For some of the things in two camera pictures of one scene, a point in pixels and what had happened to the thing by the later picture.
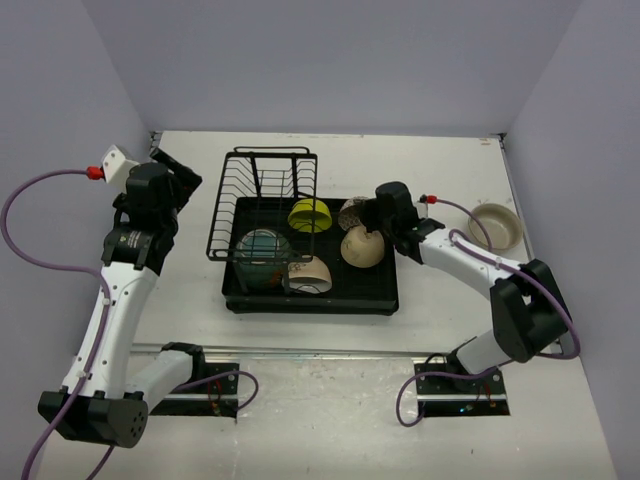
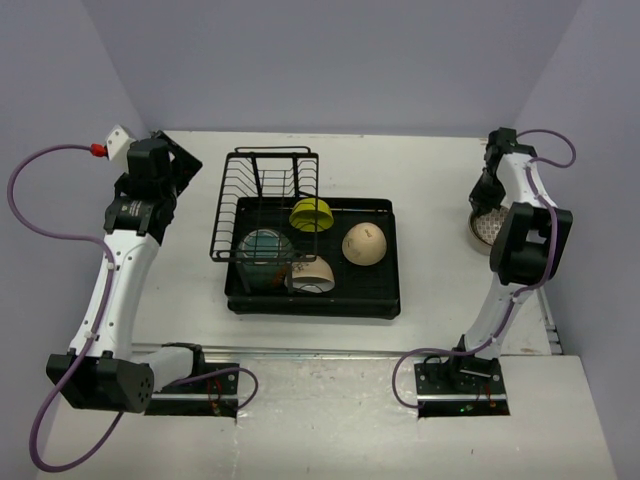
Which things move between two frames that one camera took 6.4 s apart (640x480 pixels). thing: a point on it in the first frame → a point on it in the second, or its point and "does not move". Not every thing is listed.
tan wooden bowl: x=362 y=248 does not move
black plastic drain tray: x=295 y=255 does not move
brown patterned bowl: x=349 y=216 → x=487 y=224
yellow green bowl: x=300 y=216 does not move
